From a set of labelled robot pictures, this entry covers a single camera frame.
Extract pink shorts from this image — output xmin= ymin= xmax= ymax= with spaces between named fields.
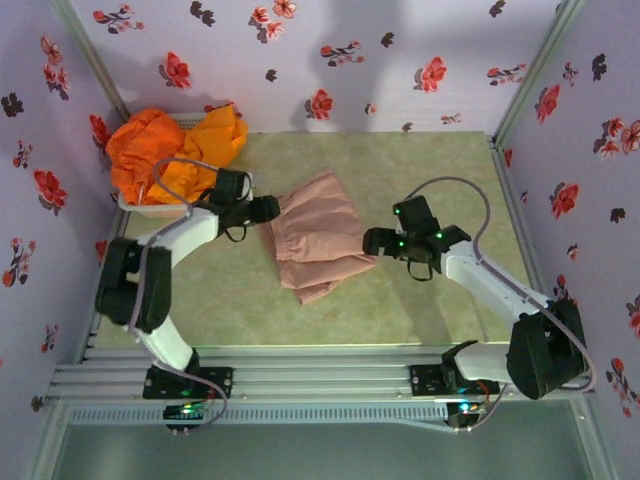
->
xmin=257 ymin=168 xmax=377 ymax=306

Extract light orange shorts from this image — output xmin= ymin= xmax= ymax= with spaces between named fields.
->
xmin=144 ymin=102 xmax=250 ymax=205

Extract dark orange shorts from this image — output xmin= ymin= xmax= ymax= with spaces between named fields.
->
xmin=104 ymin=107 xmax=196 ymax=206

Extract white plastic basket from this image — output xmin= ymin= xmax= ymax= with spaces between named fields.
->
xmin=117 ymin=110 xmax=221 ymax=219

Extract right circuit board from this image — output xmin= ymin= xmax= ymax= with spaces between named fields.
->
xmin=447 ymin=399 xmax=489 ymax=431

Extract circuit board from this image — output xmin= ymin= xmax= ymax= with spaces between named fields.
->
xmin=163 ymin=402 xmax=209 ymax=421
xmin=447 ymin=399 xmax=489 ymax=431

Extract left circuit board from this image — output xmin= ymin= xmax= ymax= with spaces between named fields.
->
xmin=163 ymin=402 xmax=209 ymax=421

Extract black right wire loop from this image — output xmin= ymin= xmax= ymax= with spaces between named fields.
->
xmin=407 ymin=259 xmax=434 ymax=282

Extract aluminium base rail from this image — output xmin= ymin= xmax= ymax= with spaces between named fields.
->
xmin=49 ymin=347 xmax=594 ymax=401

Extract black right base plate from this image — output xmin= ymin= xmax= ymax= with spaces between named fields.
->
xmin=408 ymin=364 xmax=501 ymax=397

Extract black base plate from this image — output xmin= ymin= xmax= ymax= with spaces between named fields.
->
xmin=408 ymin=364 xmax=501 ymax=397
xmin=143 ymin=366 xmax=234 ymax=401

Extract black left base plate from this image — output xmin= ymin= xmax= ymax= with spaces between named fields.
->
xmin=143 ymin=366 xmax=234 ymax=401

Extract grey slotted cable duct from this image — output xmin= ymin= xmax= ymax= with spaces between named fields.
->
xmin=67 ymin=403 xmax=449 ymax=427

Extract aluminium corner post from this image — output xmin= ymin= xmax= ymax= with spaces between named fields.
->
xmin=492 ymin=0 xmax=586 ymax=144
xmin=52 ymin=0 xmax=132 ymax=124

